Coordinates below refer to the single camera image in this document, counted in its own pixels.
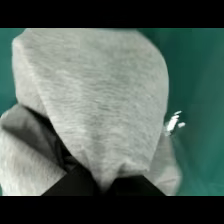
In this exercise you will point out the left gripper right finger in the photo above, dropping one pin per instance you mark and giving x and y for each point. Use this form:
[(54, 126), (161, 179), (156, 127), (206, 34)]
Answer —
[(136, 186)]

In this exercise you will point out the grey garment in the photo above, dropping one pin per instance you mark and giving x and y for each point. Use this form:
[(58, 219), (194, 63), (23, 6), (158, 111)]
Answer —
[(96, 100)]

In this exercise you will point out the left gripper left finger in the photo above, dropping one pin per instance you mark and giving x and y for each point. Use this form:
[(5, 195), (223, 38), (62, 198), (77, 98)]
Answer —
[(75, 185)]

